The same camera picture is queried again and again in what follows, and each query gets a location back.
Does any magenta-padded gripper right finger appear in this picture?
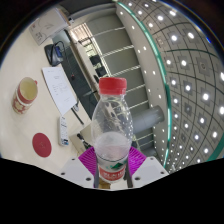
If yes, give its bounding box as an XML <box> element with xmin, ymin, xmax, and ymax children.
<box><xmin>124</xmin><ymin>146</ymin><xmax>170</xmax><ymax>190</ymax></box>

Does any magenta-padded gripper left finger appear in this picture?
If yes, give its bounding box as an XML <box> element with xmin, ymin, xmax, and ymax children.
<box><xmin>59</xmin><ymin>147</ymin><xmax>100</xmax><ymax>190</ymax></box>

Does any clear red-capped water bottle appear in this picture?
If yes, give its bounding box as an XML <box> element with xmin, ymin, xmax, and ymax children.
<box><xmin>90</xmin><ymin>77</ymin><xmax>135</xmax><ymax>184</ymax></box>

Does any beige divided organizer box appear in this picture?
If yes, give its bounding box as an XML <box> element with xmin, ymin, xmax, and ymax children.
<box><xmin>68</xmin><ymin>131</ymin><xmax>96</xmax><ymax>157</ymax></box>

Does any white remote control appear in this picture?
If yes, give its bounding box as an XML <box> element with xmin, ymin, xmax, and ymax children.
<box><xmin>58</xmin><ymin>115</ymin><xmax>70</xmax><ymax>147</ymax></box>

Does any flat round red coaster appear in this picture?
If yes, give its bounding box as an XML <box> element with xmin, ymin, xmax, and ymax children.
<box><xmin>31</xmin><ymin>132</ymin><xmax>53</xmax><ymax>158</ymax></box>

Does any white paper sheet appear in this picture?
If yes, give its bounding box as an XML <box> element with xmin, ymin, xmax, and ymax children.
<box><xmin>41</xmin><ymin>66</ymin><xmax>78</xmax><ymax>117</ymax></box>

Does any group of ceiling lights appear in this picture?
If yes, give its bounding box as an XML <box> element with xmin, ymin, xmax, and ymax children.
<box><xmin>123</xmin><ymin>0</ymin><xmax>224</xmax><ymax>168</ymax></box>

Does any red and cream mug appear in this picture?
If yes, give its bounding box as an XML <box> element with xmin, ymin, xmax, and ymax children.
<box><xmin>11</xmin><ymin>76</ymin><xmax>39</xmax><ymax>115</ymax></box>

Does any long curved conference desk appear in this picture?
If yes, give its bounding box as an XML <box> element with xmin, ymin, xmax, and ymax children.
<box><xmin>61</xmin><ymin>23</ymin><xmax>104</xmax><ymax>121</ymax></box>

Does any row of black office chairs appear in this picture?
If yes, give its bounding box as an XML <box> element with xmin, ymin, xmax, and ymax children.
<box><xmin>89</xmin><ymin>54</ymin><xmax>108</xmax><ymax>79</ymax></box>

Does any black desk phone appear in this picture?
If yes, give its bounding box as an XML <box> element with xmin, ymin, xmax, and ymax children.
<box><xmin>44</xmin><ymin>40</ymin><xmax>66</xmax><ymax>67</ymax></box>

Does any black handled tool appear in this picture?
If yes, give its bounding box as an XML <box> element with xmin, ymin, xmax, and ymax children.
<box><xmin>76</xmin><ymin>133</ymin><xmax>93</xmax><ymax>148</ymax></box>

